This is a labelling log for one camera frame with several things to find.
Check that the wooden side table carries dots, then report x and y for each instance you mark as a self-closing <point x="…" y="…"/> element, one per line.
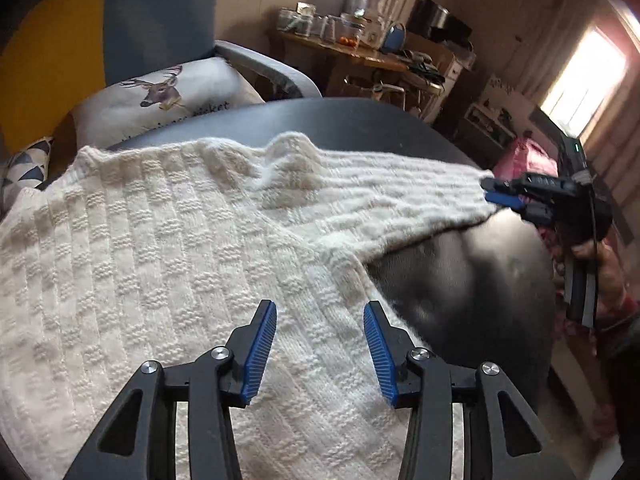
<point x="339" y="70"/>

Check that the cream knitted sweater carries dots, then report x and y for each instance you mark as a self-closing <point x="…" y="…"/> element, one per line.
<point x="160" y="253"/>

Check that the glass jars on table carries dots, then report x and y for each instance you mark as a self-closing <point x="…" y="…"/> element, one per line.
<point x="361" y="28"/>

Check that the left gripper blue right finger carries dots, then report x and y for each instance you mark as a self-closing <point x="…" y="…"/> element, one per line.
<point x="503" y="437"/>

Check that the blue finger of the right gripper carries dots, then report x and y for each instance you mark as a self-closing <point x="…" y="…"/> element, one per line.
<point x="515" y="203"/>
<point x="501" y="186"/>

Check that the black television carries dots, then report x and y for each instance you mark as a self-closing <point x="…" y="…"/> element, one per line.
<point x="434" y="22"/>

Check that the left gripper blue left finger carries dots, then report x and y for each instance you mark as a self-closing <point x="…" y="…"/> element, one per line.
<point x="136" y="436"/>

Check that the white deer print cushion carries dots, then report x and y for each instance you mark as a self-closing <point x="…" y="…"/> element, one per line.
<point x="138" y="105"/>

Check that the grey yellow blue armchair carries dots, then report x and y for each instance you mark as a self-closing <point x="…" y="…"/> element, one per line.
<point x="65" y="50"/>

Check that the pink floral clothing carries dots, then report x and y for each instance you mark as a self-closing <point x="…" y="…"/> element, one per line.
<point x="526" y="155"/>

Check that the blue triangle pattern cushion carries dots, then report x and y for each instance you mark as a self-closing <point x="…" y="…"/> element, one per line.
<point x="26" y="169"/>

